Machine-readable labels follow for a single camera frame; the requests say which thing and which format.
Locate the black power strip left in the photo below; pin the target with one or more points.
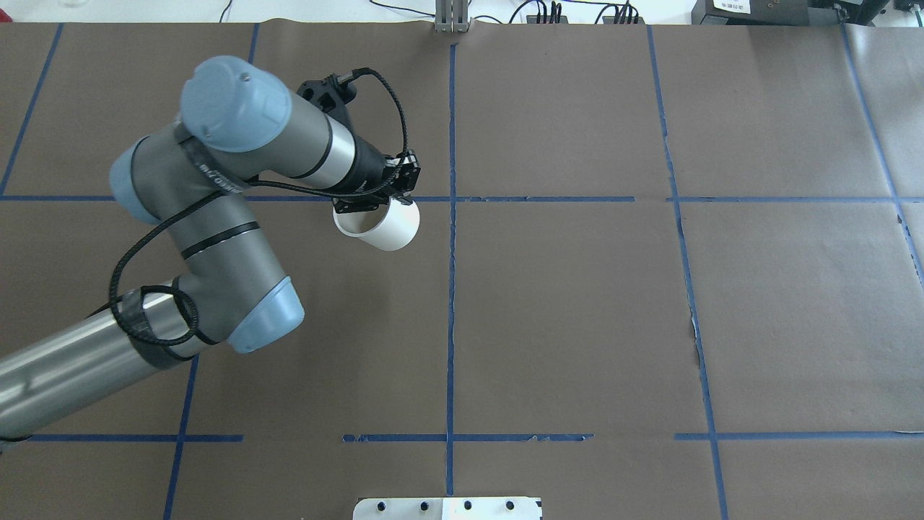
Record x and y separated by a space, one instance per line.
547 12

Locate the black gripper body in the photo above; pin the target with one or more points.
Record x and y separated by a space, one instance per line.
370 168

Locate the grey aluminium profile post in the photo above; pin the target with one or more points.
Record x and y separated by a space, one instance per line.
452 16

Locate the black device with label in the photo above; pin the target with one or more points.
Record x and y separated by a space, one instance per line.
785 13

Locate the black power strip right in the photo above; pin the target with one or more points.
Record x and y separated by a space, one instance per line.
619 14

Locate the brown paper table cover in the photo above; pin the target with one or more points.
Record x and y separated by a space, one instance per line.
665 272

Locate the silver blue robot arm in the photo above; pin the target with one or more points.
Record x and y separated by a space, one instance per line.
205 273

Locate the white smiley face mug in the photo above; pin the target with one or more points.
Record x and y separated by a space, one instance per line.
390 227

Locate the white metal plate with holes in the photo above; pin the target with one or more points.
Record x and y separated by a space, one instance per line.
481 507

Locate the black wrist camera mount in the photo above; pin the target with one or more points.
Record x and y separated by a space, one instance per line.
331 95

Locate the black power strip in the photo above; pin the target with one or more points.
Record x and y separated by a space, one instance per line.
547 12
619 14

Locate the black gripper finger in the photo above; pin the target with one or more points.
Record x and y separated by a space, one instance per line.
350 206
402 194

